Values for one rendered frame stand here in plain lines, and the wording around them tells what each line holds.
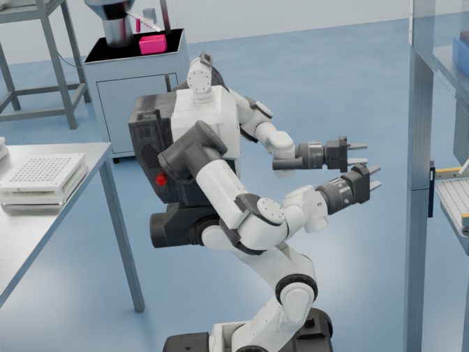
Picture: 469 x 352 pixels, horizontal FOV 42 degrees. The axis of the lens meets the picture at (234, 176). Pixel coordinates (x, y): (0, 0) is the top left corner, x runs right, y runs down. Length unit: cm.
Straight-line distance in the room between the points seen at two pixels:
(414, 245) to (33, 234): 132
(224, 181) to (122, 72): 267
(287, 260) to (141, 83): 233
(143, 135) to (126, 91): 239
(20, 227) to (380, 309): 160
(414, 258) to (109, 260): 172
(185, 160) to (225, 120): 19
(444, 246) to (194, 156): 197
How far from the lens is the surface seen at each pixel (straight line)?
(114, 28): 423
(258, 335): 220
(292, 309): 207
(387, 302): 291
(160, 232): 194
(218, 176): 148
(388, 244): 326
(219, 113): 167
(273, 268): 201
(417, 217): 222
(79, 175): 231
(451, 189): 211
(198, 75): 168
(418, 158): 210
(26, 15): 487
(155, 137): 172
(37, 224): 213
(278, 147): 191
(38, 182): 223
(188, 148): 154
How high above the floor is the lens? 192
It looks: 29 degrees down
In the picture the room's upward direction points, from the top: 8 degrees counter-clockwise
